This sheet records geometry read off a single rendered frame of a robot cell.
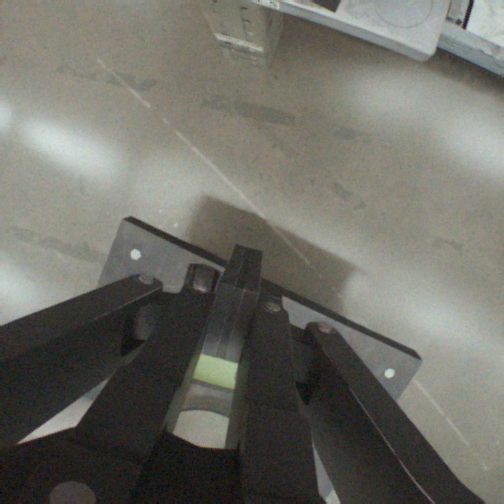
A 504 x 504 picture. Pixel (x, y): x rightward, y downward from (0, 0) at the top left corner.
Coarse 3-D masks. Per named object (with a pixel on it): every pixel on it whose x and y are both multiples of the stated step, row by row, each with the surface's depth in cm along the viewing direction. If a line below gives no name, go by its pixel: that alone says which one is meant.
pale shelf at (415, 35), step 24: (264, 0) 36; (288, 0) 35; (360, 0) 34; (384, 0) 34; (408, 0) 34; (432, 0) 34; (336, 24) 36; (360, 24) 35; (384, 24) 35; (408, 24) 35; (432, 24) 34; (408, 48) 36; (432, 48) 35
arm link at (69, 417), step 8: (80, 400) 46; (88, 400) 47; (72, 408) 43; (80, 408) 44; (56, 416) 41; (64, 416) 42; (72, 416) 42; (80, 416) 43; (48, 424) 40; (56, 424) 41; (64, 424) 41; (72, 424) 41; (40, 432) 39; (48, 432) 40; (24, 440) 38
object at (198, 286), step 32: (192, 288) 13; (160, 320) 11; (192, 320) 11; (160, 352) 9; (192, 352) 9; (128, 384) 7; (160, 384) 7; (96, 416) 6; (128, 416) 6; (160, 416) 6; (64, 448) 5; (96, 448) 5; (128, 448) 5; (32, 480) 4; (64, 480) 4; (96, 480) 4; (128, 480) 4
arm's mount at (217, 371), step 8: (200, 360) 58; (208, 360) 57; (216, 360) 57; (224, 360) 57; (200, 368) 58; (208, 368) 58; (216, 368) 58; (224, 368) 58; (232, 368) 58; (200, 376) 58; (208, 376) 58; (216, 376) 58; (224, 376) 58; (232, 376) 58; (216, 384) 58; (224, 384) 58; (232, 384) 58
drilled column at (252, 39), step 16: (208, 0) 49; (224, 0) 47; (240, 0) 46; (208, 16) 55; (224, 16) 54; (240, 16) 52; (256, 16) 50; (272, 16) 57; (224, 32) 61; (240, 32) 59; (256, 32) 57; (272, 32) 63; (224, 48) 71; (240, 48) 68; (256, 48) 65; (272, 48) 71; (256, 64) 77
